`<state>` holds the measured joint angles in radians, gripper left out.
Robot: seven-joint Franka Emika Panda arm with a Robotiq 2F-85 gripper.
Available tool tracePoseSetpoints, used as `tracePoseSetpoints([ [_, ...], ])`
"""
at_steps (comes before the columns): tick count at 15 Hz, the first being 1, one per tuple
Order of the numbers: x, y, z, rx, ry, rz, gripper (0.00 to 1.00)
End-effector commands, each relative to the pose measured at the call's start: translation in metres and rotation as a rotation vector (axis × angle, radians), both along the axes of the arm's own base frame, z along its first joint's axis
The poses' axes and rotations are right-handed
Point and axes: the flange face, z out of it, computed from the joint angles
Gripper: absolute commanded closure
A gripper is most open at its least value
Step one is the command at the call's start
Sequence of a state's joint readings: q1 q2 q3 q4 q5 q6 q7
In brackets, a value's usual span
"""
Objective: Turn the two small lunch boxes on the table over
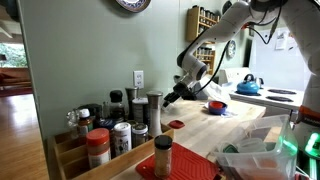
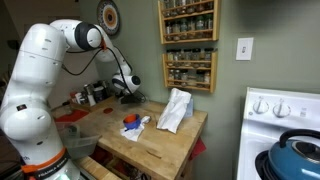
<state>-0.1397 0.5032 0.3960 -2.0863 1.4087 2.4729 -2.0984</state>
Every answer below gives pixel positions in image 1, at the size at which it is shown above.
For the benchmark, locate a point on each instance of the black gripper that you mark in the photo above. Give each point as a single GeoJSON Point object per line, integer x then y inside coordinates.
{"type": "Point", "coordinates": [185, 92]}

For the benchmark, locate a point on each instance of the small clear plastic lunch box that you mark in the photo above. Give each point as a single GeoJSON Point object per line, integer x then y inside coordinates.
{"type": "Point", "coordinates": [170, 109]}

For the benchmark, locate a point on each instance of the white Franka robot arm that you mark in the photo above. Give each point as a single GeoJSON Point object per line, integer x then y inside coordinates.
{"type": "Point", "coordinates": [230, 23]}

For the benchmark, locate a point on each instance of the tall steel pepper grinder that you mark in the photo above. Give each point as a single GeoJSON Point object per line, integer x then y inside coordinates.
{"type": "Point", "coordinates": [155, 116]}

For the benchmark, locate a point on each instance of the grey-blue box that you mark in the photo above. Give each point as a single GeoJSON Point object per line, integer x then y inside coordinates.
{"type": "Point", "coordinates": [202, 95]}

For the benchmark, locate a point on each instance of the dark steel grinder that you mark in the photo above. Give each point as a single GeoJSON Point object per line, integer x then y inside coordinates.
{"type": "Point", "coordinates": [130, 96]}

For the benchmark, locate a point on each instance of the orange plastic cup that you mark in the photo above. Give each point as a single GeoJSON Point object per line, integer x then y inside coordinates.
{"type": "Point", "coordinates": [216, 104]}

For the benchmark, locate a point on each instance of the white paper bag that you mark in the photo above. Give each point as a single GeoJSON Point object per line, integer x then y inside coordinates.
{"type": "Point", "coordinates": [216, 90]}

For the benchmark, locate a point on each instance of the dark-lid glass spice jar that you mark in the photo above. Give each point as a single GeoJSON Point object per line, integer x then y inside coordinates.
{"type": "Point", "coordinates": [140, 135]}

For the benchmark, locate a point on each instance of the black-cap glass bottle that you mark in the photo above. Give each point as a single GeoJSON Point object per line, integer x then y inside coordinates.
{"type": "Point", "coordinates": [116, 106]}

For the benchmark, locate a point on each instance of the black-lid tan spice jar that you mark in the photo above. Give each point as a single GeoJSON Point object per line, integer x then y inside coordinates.
{"type": "Point", "coordinates": [163, 160]}

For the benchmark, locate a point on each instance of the white spice shaker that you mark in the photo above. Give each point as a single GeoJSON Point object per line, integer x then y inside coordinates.
{"type": "Point", "coordinates": [122, 140]}

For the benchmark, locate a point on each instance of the red silicone mat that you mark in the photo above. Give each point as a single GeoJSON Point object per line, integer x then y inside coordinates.
{"type": "Point", "coordinates": [190, 165]}

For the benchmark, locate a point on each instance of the blue-lid jar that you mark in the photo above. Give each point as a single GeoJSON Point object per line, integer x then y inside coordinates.
{"type": "Point", "coordinates": [106, 124]}

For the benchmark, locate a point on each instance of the green lid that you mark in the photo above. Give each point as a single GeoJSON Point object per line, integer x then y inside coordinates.
{"type": "Point", "coordinates": [230, 149]}

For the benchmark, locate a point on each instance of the black jar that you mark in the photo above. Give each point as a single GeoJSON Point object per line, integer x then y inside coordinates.
{"type": "Point", "coordinates": [95, 111]}

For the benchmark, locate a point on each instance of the white electric stove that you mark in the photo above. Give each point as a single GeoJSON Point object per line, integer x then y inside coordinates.
{"type": "Point", "coordinates": [253, 98]}

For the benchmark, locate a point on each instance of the orange-lid spice jar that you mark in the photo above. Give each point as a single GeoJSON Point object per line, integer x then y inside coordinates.
{"type": "Point", "coordinates": [98, 148]}

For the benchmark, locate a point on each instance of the clear plastic tub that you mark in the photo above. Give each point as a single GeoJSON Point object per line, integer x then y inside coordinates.
{"type": "Point", "coordinates": [251, 146]}

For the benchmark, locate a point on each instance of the wooden spice tray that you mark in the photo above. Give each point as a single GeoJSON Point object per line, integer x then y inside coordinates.
{"type": "Point", "coordinates": [110, 166]}

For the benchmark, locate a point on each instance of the white-cap brown spice bottle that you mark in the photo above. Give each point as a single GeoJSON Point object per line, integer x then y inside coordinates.
{"type": "Point", "coordinates": [85, 123]}

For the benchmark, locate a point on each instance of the clear glass bottle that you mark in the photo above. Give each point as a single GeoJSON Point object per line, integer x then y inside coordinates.
{"type": "Point", "coordinates": [72, 123]}

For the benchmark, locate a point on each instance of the black stove burner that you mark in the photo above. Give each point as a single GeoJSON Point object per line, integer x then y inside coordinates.
{"type": "Point", "coordinates": [279, 98]}
{"type": "Point", "coordinates": [282, 91]}

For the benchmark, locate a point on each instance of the large clear plastic bin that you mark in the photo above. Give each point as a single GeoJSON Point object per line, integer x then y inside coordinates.
{"type": "Point", "coordinates": [260, 163]}

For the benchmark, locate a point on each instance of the white refrigerator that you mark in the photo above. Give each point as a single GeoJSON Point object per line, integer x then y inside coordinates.
{"type": "Point", "coordinates": [283, 70]}

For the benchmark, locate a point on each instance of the white paper note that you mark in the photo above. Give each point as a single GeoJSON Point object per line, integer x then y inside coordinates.
{"type": "Point", "coordinates": [281, 41]}

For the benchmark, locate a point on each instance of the brown wooden bench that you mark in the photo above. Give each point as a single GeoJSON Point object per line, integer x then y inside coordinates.
{"type": "Point", "coordinates": [15, 78]}

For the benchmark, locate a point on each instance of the white wall outlet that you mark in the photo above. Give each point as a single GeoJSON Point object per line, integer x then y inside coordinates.
{"type": "Point", "coordinates": [138, 79]}

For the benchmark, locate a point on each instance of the round wall clock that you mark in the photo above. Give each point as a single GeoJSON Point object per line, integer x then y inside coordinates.
{"type": "Point", "coordinates": [231, 49]}

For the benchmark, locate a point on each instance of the decorative patterned wall plate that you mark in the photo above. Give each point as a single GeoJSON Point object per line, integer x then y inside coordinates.
{"type": "Point", "coordinates": [133, 4]}

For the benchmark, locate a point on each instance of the dark hanging wall object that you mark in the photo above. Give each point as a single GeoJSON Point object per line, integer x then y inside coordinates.
{"type": "Point", "coordinates": [226, 6]}

